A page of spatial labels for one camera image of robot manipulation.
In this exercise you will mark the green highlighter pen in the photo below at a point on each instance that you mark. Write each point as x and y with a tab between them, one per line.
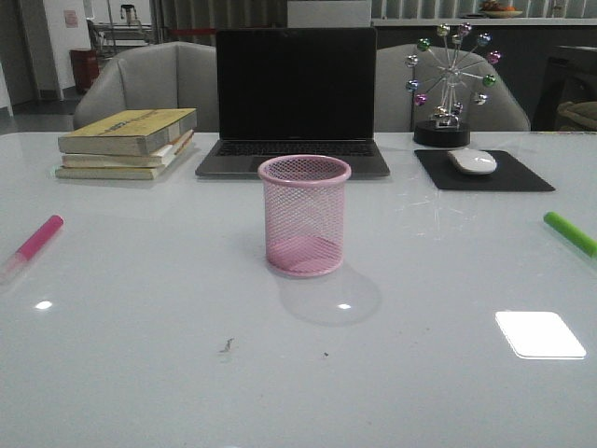
571	232

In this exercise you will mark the pink highlighter pen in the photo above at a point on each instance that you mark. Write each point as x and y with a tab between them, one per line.
23	255

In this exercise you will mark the pink mesh pen holder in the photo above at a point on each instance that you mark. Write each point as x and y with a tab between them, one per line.
304	213

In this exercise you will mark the grey open laptop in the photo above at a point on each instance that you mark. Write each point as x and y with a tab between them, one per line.
286	91

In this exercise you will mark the middle cream book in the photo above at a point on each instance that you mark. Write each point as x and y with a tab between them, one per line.
161	157

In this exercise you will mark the cream book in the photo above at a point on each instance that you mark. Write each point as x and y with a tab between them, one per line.
111	173
161	157

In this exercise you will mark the bottom cream book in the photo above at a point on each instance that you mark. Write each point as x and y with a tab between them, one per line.
111	173

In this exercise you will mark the grey armchair right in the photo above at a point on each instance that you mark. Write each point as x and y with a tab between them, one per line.
406	91

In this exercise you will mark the grey armchair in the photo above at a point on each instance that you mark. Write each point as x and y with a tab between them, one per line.
406	91
169	75

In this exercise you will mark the white computer mouse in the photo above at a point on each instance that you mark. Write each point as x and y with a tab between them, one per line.
471	161

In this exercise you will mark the grey armchair left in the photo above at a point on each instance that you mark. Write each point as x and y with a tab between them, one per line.
169	75

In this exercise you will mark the yellow top book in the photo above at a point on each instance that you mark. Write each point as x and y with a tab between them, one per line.
137	132

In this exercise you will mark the ferris wheel desk toy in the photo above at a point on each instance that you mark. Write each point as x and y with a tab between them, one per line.
445	126

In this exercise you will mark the black mouse pad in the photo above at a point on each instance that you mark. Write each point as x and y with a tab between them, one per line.
510	174

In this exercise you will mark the red bin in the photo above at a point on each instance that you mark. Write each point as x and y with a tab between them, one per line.
85	68

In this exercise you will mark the fruit bowl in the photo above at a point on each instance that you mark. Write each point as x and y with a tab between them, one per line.
496	10

